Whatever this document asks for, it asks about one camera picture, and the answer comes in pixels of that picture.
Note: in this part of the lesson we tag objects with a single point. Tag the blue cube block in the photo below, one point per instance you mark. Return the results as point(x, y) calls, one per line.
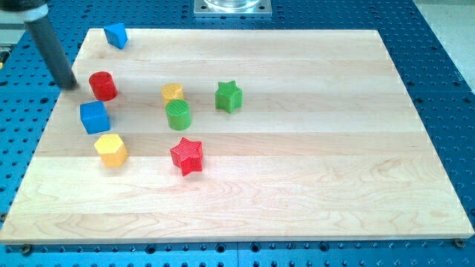
point(94, 117)

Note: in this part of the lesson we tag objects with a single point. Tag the black robot arm end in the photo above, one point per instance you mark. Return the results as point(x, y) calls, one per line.
point(21, 5)

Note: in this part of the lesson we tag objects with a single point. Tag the green cylinder block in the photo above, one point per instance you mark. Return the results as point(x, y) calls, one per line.
point(178, 114)

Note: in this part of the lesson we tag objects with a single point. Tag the yellow hexagon block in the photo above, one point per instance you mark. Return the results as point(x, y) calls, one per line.
point(111, 149)

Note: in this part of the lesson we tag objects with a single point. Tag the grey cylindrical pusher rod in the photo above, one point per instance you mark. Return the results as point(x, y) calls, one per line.
point(41, 30)

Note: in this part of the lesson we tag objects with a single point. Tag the light wooden board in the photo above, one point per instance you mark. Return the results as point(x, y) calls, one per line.
point(327, 145)

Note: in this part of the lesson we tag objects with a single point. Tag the red star block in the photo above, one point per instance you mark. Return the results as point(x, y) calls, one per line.
point(187, 155)

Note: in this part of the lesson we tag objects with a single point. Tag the blue triangular prism block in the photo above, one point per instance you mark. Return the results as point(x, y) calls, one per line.
point(116, 35)

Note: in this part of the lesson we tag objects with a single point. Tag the green star block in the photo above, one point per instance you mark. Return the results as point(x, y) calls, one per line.
point(228, 96)

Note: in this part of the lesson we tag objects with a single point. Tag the left board clamp screw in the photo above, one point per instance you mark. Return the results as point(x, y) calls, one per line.
point(26, 250)

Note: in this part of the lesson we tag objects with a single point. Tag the board clamp screw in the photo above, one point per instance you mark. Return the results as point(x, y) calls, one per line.
point(459, 243)
point(26, 250)

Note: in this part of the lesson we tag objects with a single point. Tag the red cylinder block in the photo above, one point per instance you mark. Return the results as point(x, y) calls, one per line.
point(102, 85)

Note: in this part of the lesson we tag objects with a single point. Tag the right board clamp screw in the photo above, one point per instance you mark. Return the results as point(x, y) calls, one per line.
point(459, 243)

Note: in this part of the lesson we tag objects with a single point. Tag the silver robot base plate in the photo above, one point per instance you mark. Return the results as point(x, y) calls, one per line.
point(232, 8)

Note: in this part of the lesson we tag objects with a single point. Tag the yellow cylinder block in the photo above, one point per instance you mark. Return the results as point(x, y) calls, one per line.
point(171, 92)

